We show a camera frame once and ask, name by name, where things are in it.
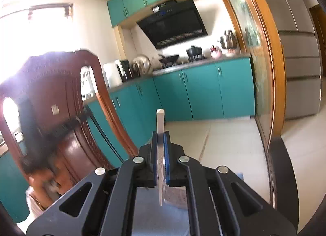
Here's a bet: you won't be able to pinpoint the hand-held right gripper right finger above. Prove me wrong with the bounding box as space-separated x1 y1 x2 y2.
163 130 263 236

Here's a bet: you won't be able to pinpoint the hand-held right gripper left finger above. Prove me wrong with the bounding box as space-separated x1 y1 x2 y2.
59 130 160 236

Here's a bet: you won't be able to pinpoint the white chopstick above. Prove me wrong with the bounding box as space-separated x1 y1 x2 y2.
156 109 166 207

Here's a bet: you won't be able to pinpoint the carved wooden chair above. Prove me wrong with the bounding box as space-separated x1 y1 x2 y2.
0 50 140 217

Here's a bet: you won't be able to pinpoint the person's patterned clothing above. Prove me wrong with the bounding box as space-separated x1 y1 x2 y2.
25 192 53 218

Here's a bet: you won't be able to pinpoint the blue striped tablecloth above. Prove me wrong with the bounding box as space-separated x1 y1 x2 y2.
131 186 191 236

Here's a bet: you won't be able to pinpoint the black countertop appliance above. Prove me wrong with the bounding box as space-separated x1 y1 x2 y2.
120 59 133 80

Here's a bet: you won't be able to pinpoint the white kitchen appliance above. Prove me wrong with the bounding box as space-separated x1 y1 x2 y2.
102 62 124 88

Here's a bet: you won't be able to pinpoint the large steel bowl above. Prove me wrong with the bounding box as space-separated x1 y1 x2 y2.
132 54 154 77

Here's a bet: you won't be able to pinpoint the gas stove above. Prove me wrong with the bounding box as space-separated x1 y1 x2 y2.
160 57 207 69

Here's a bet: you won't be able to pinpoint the black wok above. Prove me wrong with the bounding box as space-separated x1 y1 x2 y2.
157 53 180 66

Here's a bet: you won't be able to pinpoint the black cooking pot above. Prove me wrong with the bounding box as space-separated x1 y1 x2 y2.
186 45 204 61

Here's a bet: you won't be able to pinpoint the bright window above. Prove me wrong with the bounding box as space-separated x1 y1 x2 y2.
0 2 86 91

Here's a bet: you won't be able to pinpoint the pink container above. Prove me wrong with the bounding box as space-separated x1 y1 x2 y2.
209 45 222 59

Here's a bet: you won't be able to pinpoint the black range hood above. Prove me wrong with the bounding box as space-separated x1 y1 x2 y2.
136 0 209 50

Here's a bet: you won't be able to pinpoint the steel kettles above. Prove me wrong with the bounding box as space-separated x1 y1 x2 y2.
219 29 238 50

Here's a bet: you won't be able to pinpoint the wood framed glass sliding door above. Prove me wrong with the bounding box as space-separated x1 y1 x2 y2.
218 0 286 151

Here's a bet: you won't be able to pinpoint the grey refrigerator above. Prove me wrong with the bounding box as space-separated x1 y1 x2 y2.
251 0 323 121

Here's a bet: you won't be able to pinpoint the wooden door frame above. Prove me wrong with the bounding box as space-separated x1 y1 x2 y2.
309 4 326 77

